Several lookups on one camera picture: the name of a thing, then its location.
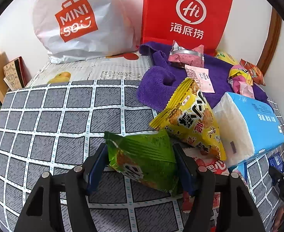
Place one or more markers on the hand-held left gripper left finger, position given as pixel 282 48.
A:
pixel 93 174

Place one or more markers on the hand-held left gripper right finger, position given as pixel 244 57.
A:
pixel 184 171

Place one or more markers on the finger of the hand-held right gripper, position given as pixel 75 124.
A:
pixel 275 163

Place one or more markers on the green snack packet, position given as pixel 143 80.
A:
pixel 144 159

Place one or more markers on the white strawberry snack packet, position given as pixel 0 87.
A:
pixel 212 168

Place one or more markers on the blue tissue pack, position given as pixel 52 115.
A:
pixel 253 125

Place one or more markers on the grey grid blanket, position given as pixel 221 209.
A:
pixel 35 125

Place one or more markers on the pink yellow snack packet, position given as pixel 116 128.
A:
pixel 241 87

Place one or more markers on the purple towel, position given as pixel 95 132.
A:
pixel 156 87

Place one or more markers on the orange chip bag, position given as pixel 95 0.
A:
pixel 254 72

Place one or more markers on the pale pink snack packet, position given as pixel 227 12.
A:
pixel 201 77

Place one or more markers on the white fruit print sheet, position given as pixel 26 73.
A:
pixel 84 70

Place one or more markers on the pink brown snack packet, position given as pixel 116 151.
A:
pixel 183 59

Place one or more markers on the yellow chip bag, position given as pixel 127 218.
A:
pixel 225 56

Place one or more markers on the patterned box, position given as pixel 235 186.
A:
pixel 12 72

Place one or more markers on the white plastic bag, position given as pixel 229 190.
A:
pixel 84 43

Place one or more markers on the red paper bag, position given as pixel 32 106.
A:
pixel 161 17

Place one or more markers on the wooden door frame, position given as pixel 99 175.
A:
pixel 272 33

